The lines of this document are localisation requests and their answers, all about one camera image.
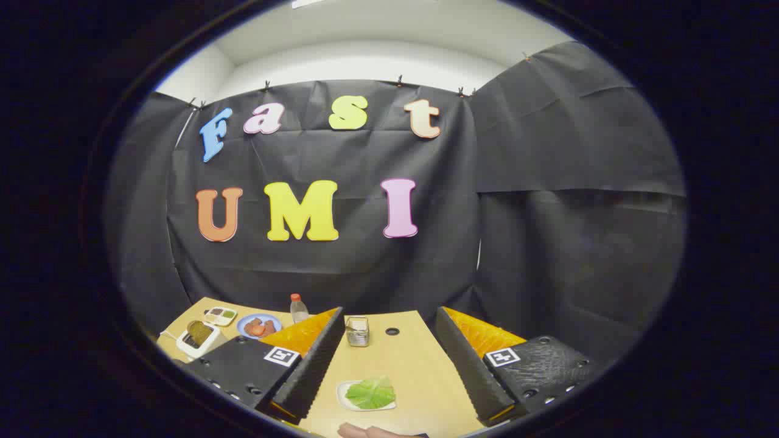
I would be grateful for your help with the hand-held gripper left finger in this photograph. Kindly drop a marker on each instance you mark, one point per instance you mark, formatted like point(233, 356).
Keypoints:
point(313, 371)

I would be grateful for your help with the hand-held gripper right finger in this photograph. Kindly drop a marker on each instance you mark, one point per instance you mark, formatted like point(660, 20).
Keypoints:
point(465, 371)

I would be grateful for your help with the green lettuce leaf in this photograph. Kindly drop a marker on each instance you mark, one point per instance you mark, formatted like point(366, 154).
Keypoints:
point(371, 394)

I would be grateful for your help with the dark toasted bread slice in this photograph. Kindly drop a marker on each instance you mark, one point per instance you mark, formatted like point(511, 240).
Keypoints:
point(199, 333)

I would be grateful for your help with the small white square plate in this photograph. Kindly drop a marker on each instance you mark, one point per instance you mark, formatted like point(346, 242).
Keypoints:
point(341, 392)

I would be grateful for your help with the clear bottle with red cap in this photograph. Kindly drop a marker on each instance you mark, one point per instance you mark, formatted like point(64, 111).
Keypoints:
point(299, 311)

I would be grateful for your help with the brown meat patty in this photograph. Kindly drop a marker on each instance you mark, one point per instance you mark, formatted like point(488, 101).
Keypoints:
point(270, 327)
point(251, 322)

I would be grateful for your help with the red tomato slice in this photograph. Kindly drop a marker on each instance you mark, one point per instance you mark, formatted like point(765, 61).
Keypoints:
point(258, 331)

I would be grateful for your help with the blue plate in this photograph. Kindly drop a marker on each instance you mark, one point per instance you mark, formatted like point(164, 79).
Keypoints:
point(242, 322)

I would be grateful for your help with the white divided seasoning tray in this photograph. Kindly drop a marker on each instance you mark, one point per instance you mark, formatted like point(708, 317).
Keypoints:
point(220, 316)

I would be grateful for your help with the black backdrop cloth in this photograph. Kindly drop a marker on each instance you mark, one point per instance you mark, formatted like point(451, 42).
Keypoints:
point(365, 267)

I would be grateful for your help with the white toaster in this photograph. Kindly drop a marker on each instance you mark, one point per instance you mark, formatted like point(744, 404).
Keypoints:
point(193, 351)

